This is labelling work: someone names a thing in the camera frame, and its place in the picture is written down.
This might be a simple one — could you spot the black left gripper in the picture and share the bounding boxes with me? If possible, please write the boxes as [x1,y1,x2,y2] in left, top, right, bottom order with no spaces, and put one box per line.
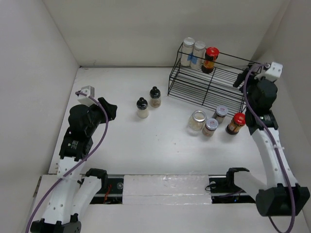
[85,97,116,135]

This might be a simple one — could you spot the red-capped dark sauce bottle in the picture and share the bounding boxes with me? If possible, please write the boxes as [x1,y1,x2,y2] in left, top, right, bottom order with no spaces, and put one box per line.
[201,47,220,74]

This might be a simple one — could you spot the silver-capped blue-label shaker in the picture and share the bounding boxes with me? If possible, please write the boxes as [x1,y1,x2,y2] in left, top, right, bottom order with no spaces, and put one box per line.
[190,41,206,69]
[180,37,195,67]

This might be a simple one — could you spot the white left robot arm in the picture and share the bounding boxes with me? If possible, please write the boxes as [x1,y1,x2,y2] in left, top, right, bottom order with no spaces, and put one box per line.
[26,92,117,233]

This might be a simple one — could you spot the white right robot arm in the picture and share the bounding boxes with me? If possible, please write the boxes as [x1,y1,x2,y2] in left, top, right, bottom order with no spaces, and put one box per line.
[225,68,310,217]

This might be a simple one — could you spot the black-capped white powder bottle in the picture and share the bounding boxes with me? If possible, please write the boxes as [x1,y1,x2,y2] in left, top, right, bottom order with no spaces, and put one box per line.
[137,97,149,118]

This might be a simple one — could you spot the white-lid spice jar back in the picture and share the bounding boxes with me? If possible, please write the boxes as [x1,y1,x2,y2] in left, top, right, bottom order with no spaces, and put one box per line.
[212,105,228,124]

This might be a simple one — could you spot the white-lid spice jar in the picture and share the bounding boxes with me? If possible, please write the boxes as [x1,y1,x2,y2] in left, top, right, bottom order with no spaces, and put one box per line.
[202,118,219,136]
[212,105,228,124]

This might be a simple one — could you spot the red-lid brown sauce jar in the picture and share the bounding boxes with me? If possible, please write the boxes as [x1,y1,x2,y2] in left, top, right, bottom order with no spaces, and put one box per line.
[226,113,246,135]

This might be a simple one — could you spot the black-capped brown spice bottle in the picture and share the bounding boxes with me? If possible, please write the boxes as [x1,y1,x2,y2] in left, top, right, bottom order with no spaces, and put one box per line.
[150,86,161,108]

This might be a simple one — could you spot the white-lid spice jar front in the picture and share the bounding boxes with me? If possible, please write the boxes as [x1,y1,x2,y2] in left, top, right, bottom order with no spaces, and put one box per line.
[202,118,219,136]

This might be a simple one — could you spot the open clear glass jar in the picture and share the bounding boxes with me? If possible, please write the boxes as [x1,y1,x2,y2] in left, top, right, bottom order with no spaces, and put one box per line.
[187,110,207,135]

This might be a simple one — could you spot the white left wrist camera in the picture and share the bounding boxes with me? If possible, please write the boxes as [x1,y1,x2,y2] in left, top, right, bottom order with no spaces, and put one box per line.
[77,85,95,107]

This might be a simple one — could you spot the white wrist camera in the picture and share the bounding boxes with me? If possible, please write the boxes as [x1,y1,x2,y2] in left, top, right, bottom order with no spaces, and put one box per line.
[77,85,95,107]
[255,62,283,82]

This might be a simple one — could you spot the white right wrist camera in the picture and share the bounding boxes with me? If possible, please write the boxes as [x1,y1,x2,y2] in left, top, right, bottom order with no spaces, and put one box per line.
[255,62,283,82]

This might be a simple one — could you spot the black wire shelf rack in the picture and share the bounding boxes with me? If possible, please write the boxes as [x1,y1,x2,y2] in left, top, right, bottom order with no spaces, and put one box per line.
[167,45,258,116]

